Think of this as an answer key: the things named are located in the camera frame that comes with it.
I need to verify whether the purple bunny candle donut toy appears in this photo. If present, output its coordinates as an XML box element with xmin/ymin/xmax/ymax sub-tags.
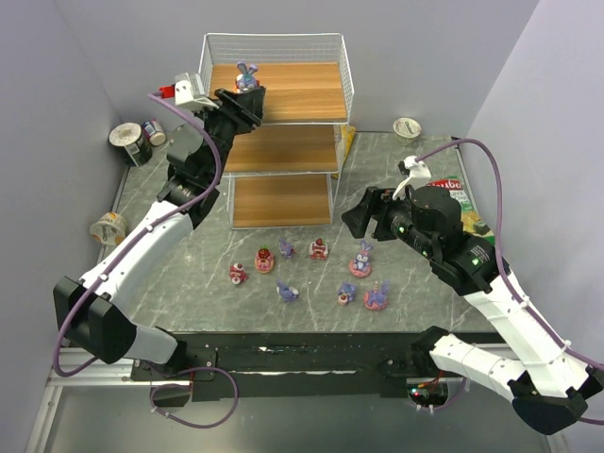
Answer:
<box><xmin>363</xmin><ymin>280</ymin><xmax>390</xmax><ymax>310</ymax></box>

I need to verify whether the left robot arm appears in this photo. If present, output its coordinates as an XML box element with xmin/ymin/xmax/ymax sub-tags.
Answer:
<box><xmin>53</xmin><ymin>86</ymin><xmax>266</xmax><ymax>372</ymax></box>

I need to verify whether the purple bunny on pink donut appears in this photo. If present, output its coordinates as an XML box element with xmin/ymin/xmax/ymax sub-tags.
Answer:
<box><xmin>348</xmin><ymin>240</ymin><xmax>373</xmax><ymax>278</ymax></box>

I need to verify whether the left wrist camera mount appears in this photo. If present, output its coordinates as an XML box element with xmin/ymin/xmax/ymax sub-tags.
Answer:
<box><xmin>158</xmin><ymin>73</ymin><xmax>218</xmax><ymax>112</ymax></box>

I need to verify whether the blue white small can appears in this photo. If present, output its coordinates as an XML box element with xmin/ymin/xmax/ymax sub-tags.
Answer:
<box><xmin>141</xmin><ymin>119</ymin><xmax>166</xmax><ymax>146</ymax></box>

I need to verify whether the white wire wooden shelf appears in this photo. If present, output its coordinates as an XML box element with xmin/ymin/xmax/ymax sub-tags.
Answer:
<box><xmin>198</xmin><ymin>33</ymin><xmax>355</xmax><ymax>229</ymax></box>

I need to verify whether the yellow snack packet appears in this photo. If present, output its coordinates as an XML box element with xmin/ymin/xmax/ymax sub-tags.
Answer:
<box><xmin>331</xmin><ymin>124</ymin><xmax>356</xmax><ymax>179</ymax></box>

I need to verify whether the tipped paper cup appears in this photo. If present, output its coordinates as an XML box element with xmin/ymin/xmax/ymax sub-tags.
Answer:
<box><xmin>90</xmin><ymin>212</ymin><xmax>127</xmax><ymax>246</ymax></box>

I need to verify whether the pink bear strawberry donut toy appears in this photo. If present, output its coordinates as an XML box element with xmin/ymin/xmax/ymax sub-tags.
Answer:
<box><xmin>254</xmin><ymin>245</ymin><xmax>275</xmax><ymax>274</ymax></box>

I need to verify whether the green chips bag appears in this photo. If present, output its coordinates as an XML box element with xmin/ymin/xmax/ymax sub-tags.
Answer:
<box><xmin>428</xmin><ymin>176</ymin><xmax>495</xmax><ymax>244</ymax></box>

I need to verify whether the strawberry cake slice toy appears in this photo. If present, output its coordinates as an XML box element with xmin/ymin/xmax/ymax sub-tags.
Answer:
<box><xmin>309</xmin><ymin>238</ymin><xmax>328</xmax><ymax>260</ymax></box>

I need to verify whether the small purple bunny cupcake toy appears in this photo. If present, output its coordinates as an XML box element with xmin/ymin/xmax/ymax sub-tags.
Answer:
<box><xmin>337</xmin><ymin>282</ymin><xmax>356</xmax><ymax>306</ymax></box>

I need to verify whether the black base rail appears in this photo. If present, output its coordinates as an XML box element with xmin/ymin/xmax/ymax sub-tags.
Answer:
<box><xmin>131</xmin><ymin>332</ymin><xmax>439</xmax><ymax>402</ymax></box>

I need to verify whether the pink bear roll cake toy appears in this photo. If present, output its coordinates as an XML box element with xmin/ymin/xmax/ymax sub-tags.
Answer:
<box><xmin>229</xmin><ymin>262</ymin><xmax>248</xmax><ymax>285</ymax></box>

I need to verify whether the dark paper cup white lid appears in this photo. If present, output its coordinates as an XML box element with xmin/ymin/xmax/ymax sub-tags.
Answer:
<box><xmin>109</xmin><ymin>123</ymin><xmax>152</xmax><ymax>167</ymax></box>

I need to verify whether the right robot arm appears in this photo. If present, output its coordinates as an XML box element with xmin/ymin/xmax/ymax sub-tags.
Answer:
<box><xmin>342</xmin><ymin>186</ymin><xmax>603</xmax><ymax>435</ymax></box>

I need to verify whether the white yogurt cup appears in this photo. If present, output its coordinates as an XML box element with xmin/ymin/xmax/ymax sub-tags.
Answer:
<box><xmin>393</xmin><ymin>117</ymin><xmax>422</xmax><ymax>144</ymax></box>

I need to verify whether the purple bunny red bow toy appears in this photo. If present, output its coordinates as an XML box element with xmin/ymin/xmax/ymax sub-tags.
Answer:
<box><xmin>278</xmin><ymin>238</ymin><xmax>295</xmax><ymax>259</ymax></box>

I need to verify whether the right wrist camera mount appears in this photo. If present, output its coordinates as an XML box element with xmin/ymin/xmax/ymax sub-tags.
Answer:
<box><xmin>393</xmin><ymin>156</ymin><xmax>431</xmax><ymax>199</ymax></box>

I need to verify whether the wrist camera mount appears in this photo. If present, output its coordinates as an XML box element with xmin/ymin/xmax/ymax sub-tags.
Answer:
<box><xmin>393</xmin><ymin>156</ymin><xmax>431</xmax><ymax>199</ymax></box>
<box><xmin>158</xmin><ymin>73</ymin><xmax>218</xmax><ymax>112</ymax></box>

